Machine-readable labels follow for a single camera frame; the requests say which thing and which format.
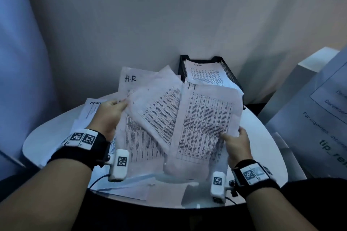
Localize person's left hand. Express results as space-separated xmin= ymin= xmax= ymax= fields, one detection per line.
xmin=86 ymin=99 xmax=129 ymax=142

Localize person's right hand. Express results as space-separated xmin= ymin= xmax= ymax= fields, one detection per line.
xmin=219 ymin=126 xmax=253 ymax=169

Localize pile of printed papers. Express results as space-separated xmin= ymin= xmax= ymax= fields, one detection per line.
xmin=55 ymin=98 xmax=158 ymax=201

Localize neat stack of papers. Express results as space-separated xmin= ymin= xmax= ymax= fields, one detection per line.
xmin=184 ymin=59 xmax=239 ymax=88

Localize person's left forearm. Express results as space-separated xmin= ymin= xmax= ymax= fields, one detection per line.
xmin=0 ymin=157 xmax=93 ymax=231

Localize person's right forearm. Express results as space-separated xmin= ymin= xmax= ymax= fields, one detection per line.
xmin=245 ymin=186 xmax=318 ymax=231

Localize person's black trousers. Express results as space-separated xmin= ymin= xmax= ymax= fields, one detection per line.
xmin=0 ymin=167 xmax=347 ymax=231

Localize right black marker wristband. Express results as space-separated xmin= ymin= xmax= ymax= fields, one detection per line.
xmin=231 ymin=159 xmax=281 ymax=200

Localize black marker wristband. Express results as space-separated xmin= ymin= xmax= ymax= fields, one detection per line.
xmin=231 ymin=159 xmax=281 ymax=200
xmin=46 ymin=128 xmax=111 ymax=172

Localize left black marker wristband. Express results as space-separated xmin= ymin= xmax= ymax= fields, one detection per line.
xmin=46 ymin=128 xmax=111 ymax=172

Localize large printed notice poster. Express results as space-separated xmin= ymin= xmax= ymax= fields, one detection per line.
xmin=265 ymin=47 xmax=347 ymax=180

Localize white box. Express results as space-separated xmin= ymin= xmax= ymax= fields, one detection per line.
xmin=257 ymin=47 xmax=341 ymax=125

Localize black mesh paper tray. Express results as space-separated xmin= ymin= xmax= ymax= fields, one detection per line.
xmin=178 ymin=55 xmax=246 ymax=109

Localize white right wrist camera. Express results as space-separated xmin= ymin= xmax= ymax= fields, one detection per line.
xmin=210 ymin=171 xmax=231 ymax=204

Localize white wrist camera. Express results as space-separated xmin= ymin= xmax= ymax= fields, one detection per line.
xmin=107 ymin=149 xmax=130 ymax=183
xmin=210 ymin=171 xmax=231 ymax=204

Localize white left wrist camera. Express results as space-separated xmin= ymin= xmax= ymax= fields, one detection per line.
xmin=107 ymin=149 xmax=130 ymax=183

